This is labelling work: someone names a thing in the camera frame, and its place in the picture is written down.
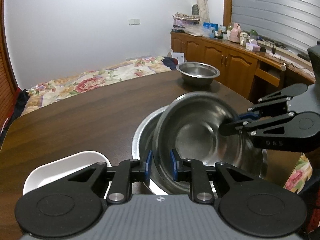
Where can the floral white tray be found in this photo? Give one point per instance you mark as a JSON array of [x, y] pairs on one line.
[[58, 169]]

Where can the pink thermos jug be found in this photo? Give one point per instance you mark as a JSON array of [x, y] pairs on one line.
[[235, 33]]

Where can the large steel bowl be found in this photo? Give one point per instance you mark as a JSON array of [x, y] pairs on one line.
[[142, 141]]

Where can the beige patterned curtain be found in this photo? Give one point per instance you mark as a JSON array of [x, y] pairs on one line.
[[202, 1]]

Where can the pink tissue box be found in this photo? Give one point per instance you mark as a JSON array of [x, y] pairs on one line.
[[252, 45]]

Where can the wooden louvre wardrobe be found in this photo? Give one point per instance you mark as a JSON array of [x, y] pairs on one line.
[[8, 85]]

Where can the white wall switch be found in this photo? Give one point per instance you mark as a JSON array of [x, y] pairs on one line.
[[134, 21]]

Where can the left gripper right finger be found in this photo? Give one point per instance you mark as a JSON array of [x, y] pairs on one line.
[[196, 174]]

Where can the grey window blind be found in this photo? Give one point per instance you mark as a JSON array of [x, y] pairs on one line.
[[294, 23]]

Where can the stack of folded fabrics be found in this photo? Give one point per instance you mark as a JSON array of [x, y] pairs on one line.
[[183, 21]]

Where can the wooden sideboard cabinet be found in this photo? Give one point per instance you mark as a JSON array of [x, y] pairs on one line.
[[250, 74]]

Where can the blue picture card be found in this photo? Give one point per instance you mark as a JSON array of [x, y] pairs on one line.
[[210, 29]]

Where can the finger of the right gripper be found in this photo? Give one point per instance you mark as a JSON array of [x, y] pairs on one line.
[[289, 125], [274, 104]]

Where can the dark clothes on bed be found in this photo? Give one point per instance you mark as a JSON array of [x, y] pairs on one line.
[[20, 103]]

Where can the floral bed quilt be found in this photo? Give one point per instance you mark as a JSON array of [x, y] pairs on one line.
[[123, 94]]

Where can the white paper bag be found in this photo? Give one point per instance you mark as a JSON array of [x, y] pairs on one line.
[[178, 56]]

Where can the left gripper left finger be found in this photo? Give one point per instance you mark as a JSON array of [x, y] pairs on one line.
[[125, 174]]

